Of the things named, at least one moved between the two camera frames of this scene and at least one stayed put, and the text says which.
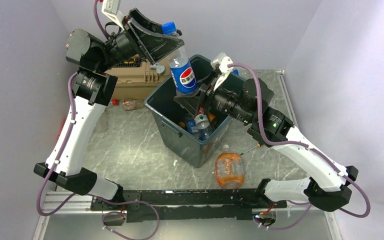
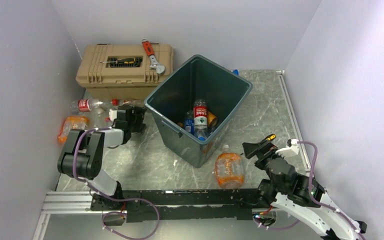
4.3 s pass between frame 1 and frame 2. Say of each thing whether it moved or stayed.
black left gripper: moved
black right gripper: moved
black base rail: stayed
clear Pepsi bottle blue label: moved
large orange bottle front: stayed
